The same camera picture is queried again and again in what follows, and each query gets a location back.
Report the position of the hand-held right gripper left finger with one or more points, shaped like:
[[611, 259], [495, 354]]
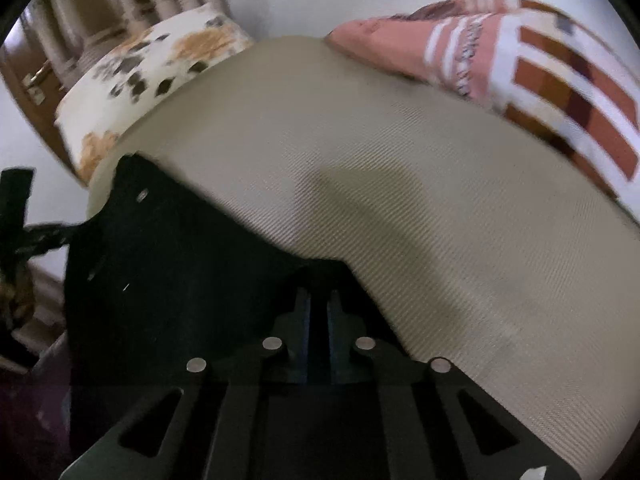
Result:
[[302, 320]]

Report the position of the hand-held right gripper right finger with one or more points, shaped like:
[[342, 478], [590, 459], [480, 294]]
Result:
[[336, 322]]

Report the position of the black pants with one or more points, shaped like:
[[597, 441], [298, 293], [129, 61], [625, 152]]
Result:
[[175, 270]]

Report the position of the person's left forearm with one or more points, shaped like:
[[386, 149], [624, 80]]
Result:
[[30, 410]]

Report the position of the brown wooden door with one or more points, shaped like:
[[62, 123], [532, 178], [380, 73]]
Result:
[[20, 75]]

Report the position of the beige bed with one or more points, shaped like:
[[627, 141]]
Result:
[[400, 185]]

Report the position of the white floral pillow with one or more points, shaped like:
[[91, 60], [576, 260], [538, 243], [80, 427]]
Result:
[[125, 85]]

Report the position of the wooden baluster railing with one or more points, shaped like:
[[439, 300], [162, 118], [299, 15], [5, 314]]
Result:
[[100, 10]]

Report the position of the pink striped blanket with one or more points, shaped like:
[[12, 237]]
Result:
[[550, 60]]

